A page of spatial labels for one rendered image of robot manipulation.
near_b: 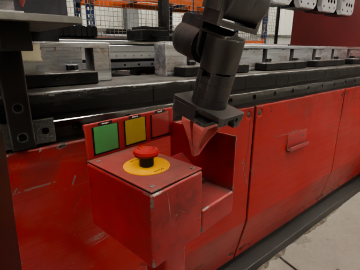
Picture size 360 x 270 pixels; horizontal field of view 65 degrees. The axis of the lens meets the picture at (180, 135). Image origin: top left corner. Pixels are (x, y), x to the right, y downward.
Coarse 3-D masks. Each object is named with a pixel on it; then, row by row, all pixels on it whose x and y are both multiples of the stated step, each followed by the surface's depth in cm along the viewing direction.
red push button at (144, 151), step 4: (136, 148) 42; (140, 148) 42; (144, 148) 42; (148, 148) 42; (152, 148) 42; (156, 148) 43; (136, 152) 42; (140, 152) 41; (144, 152) 41; (148, 152) 41; (152, 152) 41; (156, 152) 42; (136, 156) 42; (140, 156) 41; (144, 156) 41; (148, 156) 41; (152, 156) 41; (140, 160) 42; (144, 160) 42; (148, 160) 42; (152, 160) 43; (140, 164) 43; (144, 164) 42; (148, 164) 42; (152, 164) 43
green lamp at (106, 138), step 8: (96, 128) 45; (104, 128) 46; (112, 128) 47; (96, 136) 45; (104, 136) 46; (112, 136) 48; (96, 144) 46; (104, 144) 47; (112, 144) 48; (96, 152) 46
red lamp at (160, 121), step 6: (156, 114) 54; (162, 114) 55; (156, 120) 55; (162, 120) 56; (168, 120) 57; (156, 126) 55; (162, 126) 56; (168, 126) 57; (156, 132) 55; (162, 132) 56; (168, 132) 58
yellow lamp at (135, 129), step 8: (128, 120) 50; (136, 120) 51; (144, 120) 52; (128, 128) 50; (136, 128) 51; (144, 128) 53; (128, 136) 50; (136, 136) 52; (144, 136) 53; (128, 144) 51
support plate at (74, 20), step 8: (0, 16) 36; (8, 16) 37; (16, 16) 37; (24, 16) 38; (32, 16) 39; (40, 16) 39; (48, 16) 40; (56, 16) 40; (64, 16) 41; (72, 16) 42; (32, 24) 44; (40, 24) 44; (48, 24) 44; (56, 24) 44; (64, 24) 44; (72, 24) 44
